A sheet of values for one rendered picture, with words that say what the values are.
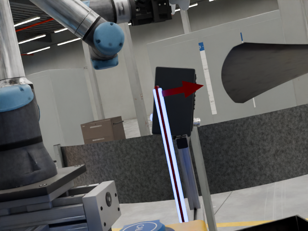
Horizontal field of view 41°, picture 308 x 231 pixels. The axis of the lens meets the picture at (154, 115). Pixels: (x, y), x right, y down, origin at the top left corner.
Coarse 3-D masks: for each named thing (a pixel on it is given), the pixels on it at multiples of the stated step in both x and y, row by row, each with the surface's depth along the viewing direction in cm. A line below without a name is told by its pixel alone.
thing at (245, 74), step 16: (240, 48) 46; (256, 48) 46; (272, 48) 46; (288, 48) 46; (304, 48) 46; (224, 64) 51; (240, 64) 51; (256, 64) 52; (272, 64) 53; (288, 64) 54; (304, 64) 56; (224, 80) 57; (240, 80) 58; (256, 80) 59; (272, 80) 61; (288, 80) 63; (240, 96) 64
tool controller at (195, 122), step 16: (160, 80) 113; (176, 80) 112; (192, 80) 112; (176, 96) 113; (192, 96) 112; (176, 112) 113; (192, 112) 114; (160, 128) 114; (176, 128) 113; (192, 128) 115
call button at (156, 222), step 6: (138, 222) 33; (144, 222) 33; (150, 222) 33; (156, 222) 32; (126, 228) 32; (132, 228) 32; (138, 228) 32; (144, 228) 32; (150, 228) 31; (156, 228) 31; (162, 228) 31
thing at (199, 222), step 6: (186, 222) 34; (192, 222) 34; (198, 222) 34; (204, 222) 34; (168, 228) 33; (174, 228) 33; (180, 228) 33; (186, 228) 33; (192, 228) 32; (198, 228) 32; (204, 228) 33
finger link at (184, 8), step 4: (172, 0) 116; (176, 0) 116; (180, 0) 115; (184, 0) 115; (188, 0) 115; (172, 4) 116; (180, 4) 116; (184, 4) 115; (188, 4) 115; (184, 8) 116
